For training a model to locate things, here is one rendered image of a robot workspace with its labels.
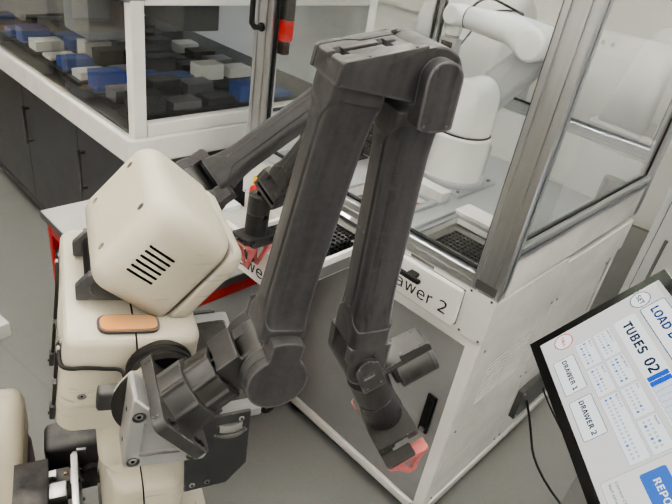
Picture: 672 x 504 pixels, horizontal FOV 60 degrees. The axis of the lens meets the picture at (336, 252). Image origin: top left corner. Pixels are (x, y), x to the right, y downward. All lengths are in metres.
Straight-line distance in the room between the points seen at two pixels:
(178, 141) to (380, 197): 1.71
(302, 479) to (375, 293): 1.53
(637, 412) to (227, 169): 0.82
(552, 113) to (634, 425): 0.62
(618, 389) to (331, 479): 1.26
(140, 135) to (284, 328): 1.61
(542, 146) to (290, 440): 1.44
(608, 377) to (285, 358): 0.70
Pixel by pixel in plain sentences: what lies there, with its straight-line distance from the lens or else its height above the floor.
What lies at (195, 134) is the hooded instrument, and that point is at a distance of 2.33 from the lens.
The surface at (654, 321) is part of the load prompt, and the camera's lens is 1.25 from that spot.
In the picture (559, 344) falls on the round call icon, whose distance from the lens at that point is 1.32.
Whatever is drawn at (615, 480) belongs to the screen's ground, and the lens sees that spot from 1.10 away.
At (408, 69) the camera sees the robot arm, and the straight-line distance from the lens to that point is 0.57.
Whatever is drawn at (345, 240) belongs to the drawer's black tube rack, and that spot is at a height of 0.90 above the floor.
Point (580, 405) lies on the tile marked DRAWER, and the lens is 1.20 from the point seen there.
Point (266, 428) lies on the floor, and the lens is 2.31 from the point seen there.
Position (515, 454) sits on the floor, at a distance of 2.50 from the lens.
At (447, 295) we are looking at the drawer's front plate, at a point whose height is 0.90.
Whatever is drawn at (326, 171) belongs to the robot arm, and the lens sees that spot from 0.59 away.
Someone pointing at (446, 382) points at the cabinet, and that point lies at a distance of 1.72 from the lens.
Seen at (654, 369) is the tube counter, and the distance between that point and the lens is 1.18.
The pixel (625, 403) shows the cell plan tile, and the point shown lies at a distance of 1.16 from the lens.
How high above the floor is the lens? 1.73
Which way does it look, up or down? 31 degrees down
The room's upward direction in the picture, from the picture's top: 10 degrees clockwise
